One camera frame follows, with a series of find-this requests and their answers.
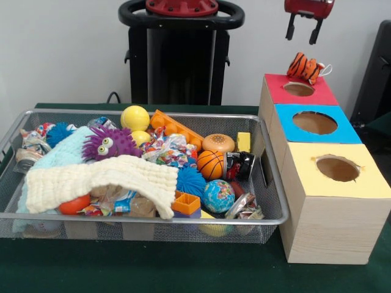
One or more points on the orange basketball toy ball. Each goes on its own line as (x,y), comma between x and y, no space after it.
(211,165)

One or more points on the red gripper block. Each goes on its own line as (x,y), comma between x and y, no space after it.
(309,7)

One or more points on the blue patterned ball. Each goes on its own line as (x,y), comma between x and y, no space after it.
(219,196)

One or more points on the large blue spiky ball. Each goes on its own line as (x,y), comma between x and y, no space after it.
(190,182)

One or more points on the shallow clear mesh bin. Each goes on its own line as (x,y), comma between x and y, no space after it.
(269,213)

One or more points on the striped tiger toy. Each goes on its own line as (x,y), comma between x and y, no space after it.
(302,67)

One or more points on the wooden box with three holes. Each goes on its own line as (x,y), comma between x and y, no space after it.
(330,201)

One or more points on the long orange building block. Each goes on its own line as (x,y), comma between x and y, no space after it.
(185,204)

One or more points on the plain yellow ball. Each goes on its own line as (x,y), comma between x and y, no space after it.
(135,118)

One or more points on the purple spiky ball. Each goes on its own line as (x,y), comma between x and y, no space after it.
(119,146)

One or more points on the dark green table cloth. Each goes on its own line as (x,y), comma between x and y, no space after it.
(183,268)

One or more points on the tan orange ball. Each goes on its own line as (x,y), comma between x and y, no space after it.
(219,143)

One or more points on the cream waffle cloth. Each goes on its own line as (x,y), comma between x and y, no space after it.
(91,177)

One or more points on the light blue knitted cloth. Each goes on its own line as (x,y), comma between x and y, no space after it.
(61,152)

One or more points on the black panel on stand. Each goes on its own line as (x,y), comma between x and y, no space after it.
(376,79)

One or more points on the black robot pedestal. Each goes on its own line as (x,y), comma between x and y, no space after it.
(171,67)

